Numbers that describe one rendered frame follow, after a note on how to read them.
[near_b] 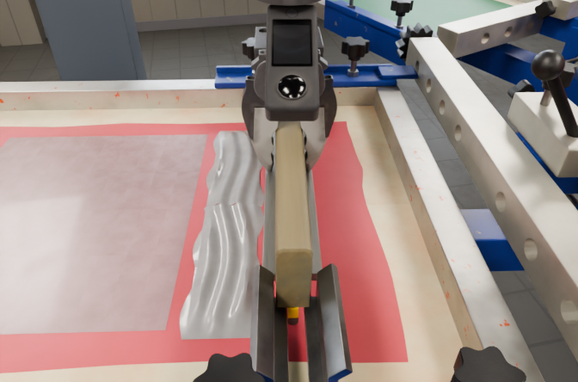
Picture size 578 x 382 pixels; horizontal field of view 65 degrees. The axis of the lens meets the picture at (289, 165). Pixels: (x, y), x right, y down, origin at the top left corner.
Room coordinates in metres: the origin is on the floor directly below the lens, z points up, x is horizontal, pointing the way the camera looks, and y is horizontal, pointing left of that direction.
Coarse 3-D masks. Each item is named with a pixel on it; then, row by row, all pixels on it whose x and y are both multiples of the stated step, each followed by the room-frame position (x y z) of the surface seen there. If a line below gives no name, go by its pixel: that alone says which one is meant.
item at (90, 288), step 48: (0, 240) 0.36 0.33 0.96; (48, 240) 0.36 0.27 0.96; (96, 240) 0.36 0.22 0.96; (144, 240) 0.36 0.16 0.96; (192, 240) 0.36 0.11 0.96; (336, 240) 0.36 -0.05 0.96; (0, 288) 0.30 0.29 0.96; (48, 288) 0.30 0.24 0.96; (96, 288) 0.30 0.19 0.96; (144, 288) 0.30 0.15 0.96; (384, 288) 0.30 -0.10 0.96; (0, 336) 0.24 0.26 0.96; (48, 336) 0.24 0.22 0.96; (96, 336) 0.24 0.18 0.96; (144, 336) 0.24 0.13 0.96; (288, 336) 0.24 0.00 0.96; (384, 336) 0.24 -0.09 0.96
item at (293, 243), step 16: (288, 128) 0.42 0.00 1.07; (288, 144) 0.39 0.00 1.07; (288, 160) 0.36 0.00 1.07; (304, 160) 0.37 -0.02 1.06; (288, 176) 0.34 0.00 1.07; (304, 176) 0.34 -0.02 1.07; (288, 192) 0.32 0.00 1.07; (304, 192) 0.32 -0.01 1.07; (288, 208) 0.29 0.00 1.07; (304, 208) 0.29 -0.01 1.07; (288, 224) 0.27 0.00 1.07; (304, 224) 0.28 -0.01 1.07; (288, 240) 0.26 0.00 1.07; (304, 240) 0.26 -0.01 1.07; (288, 256) 0.25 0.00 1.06; (304, 256) 0.25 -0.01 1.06; (288, 272) 0.25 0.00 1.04; (304, 272) 0.25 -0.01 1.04; (288, 288) 0.25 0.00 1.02; (304, 288) 0.25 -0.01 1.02; (288, 304) 0.25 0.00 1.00; (304, 304) 0.25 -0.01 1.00
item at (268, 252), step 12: (312, 180) 0.41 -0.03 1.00; (312, 192) 0.39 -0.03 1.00; (264, 204) 0.37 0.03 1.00; (312, 204) 0.37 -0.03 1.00; (264, 216) 0.35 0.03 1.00; (312, 216) 0.35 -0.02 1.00; (264, 228) 0.34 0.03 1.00; (312, 228) 0.34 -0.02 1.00; (264, 240) 0.32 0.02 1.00; (312, 240) 0.32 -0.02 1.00; (264, 252) 0.30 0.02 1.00; (264, 264) 0.29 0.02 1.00; (312, 264) 0.29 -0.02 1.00; (312, 276) 0.28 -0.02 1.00
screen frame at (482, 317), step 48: (0, 96) 0.66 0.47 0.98; (48, 96) 0.67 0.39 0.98; (96, 96) 0.67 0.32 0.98; (144, 96) 0.67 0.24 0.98; (192, 96) 0.67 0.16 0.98; (240, 96) 0.67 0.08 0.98; (336, 96) 0.68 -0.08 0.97; (384, 96) 0.65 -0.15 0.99; (432, 192) 0.41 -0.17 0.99; (432, 240) 0.34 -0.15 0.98; (480, 288) 0.27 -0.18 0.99; (480, 336) 0.22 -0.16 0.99
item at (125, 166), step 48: (0, 144) 0.56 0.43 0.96; (48, 144) 0.56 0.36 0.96; (96, 144) 0.56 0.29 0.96; (144, 144) 0.56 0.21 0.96; (192, 144) 0.56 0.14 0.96; (336, 144) 0.56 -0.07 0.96; (0, 192) 0.45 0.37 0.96; (48, 192) 0.45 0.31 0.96; (96, 192) 0.45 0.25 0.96; (144, 192) 0.45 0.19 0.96; (192, 192) 0.45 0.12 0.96; (336, 192) 0.45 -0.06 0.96
